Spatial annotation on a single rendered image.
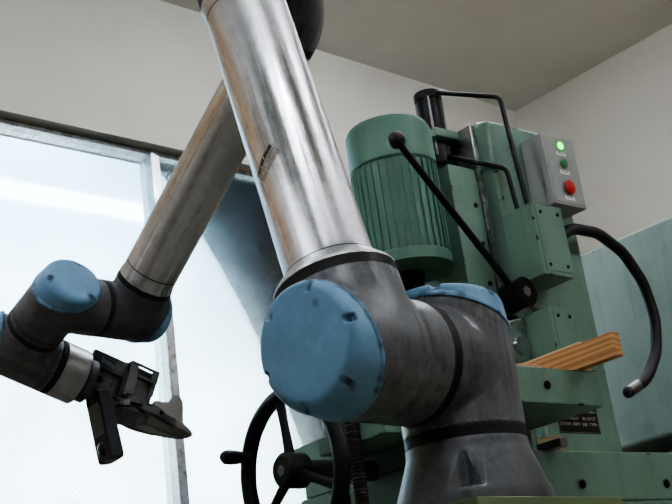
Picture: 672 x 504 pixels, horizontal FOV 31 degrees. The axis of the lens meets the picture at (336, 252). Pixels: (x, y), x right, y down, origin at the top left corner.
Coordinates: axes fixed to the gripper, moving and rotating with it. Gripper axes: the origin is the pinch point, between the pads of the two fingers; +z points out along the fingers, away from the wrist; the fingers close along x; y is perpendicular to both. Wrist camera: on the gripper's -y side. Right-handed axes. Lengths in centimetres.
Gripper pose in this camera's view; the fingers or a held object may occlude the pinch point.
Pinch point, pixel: (183, 436)
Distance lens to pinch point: 204.8
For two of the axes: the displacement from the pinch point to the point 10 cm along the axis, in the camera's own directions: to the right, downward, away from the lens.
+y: 1.5, -8.3, 5.4
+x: -6.0, 3.6, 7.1
